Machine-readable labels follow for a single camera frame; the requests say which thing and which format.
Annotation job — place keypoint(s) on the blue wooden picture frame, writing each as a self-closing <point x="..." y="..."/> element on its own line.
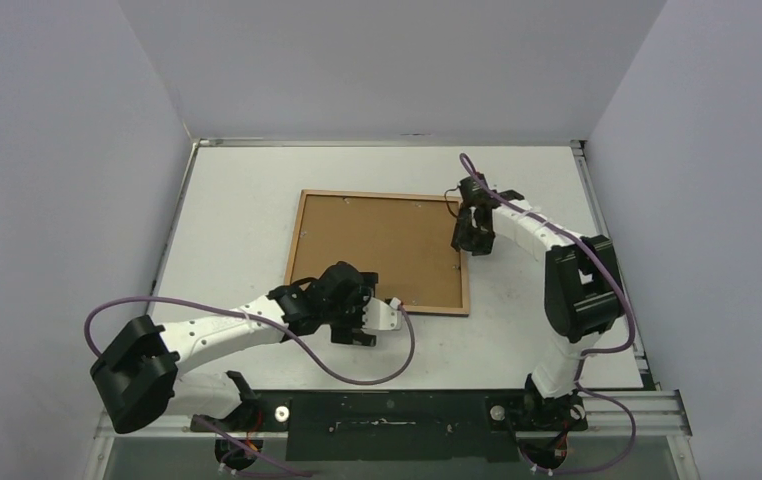
<point x="295" y="245"/>

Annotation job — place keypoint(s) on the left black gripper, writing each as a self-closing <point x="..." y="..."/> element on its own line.
<point x="353" y="332"/>

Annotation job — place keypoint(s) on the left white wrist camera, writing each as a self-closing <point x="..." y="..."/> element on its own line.
<point x="382" y="315"/>

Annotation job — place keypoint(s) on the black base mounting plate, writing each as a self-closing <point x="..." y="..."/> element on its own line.
<point x="395" y="443"/>

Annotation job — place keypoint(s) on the aluminium front rail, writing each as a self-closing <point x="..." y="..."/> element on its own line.
<point x="610" y="413"/>

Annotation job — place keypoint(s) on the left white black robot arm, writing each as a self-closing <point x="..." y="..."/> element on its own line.
<point x="151" y="369"/>

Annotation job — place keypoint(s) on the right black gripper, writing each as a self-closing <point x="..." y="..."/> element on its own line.
<point x="472" y="232"/>

